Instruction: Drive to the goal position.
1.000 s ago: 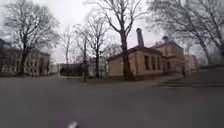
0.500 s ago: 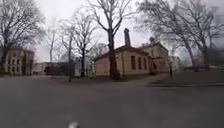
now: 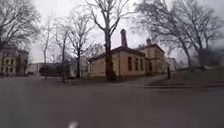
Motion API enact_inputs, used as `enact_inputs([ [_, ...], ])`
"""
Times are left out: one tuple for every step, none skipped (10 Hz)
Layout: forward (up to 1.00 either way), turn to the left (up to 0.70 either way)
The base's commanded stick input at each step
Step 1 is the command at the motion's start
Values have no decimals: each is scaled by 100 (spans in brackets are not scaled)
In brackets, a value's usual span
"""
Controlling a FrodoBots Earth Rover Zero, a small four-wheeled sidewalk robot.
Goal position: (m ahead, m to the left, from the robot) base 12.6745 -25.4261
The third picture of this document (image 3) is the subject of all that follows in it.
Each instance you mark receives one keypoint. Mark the grass verge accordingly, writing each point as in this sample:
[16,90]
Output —
[196,77]

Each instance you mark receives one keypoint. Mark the group of large bare trees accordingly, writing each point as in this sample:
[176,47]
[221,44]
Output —
[186,30]

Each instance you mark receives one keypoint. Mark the large bare tree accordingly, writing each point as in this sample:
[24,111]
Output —
[108,56]
[15,20]

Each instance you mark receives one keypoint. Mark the grey kerb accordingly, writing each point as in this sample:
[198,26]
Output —
[183,86]

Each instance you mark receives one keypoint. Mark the grey asphalt road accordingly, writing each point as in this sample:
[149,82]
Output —
[100,103]

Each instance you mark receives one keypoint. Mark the yellow building with chimney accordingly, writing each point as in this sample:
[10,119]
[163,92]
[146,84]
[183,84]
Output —
[130,61]

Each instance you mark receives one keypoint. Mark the row of bare trees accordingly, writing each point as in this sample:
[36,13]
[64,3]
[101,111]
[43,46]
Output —
[71,43]

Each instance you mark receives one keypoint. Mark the pale multi-storey building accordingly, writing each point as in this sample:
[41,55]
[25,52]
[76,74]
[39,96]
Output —
[11,61]

